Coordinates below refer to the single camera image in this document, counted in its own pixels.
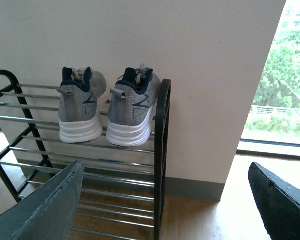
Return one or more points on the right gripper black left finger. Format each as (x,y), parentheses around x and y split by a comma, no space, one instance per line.
(48,212)

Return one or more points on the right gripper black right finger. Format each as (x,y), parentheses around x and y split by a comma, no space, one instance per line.
(277,201)

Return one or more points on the grey sneaker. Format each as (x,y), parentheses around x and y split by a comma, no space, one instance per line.
(132,107)
(82,91)

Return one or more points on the black metal shoe rack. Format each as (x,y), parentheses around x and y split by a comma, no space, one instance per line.
(110,192)

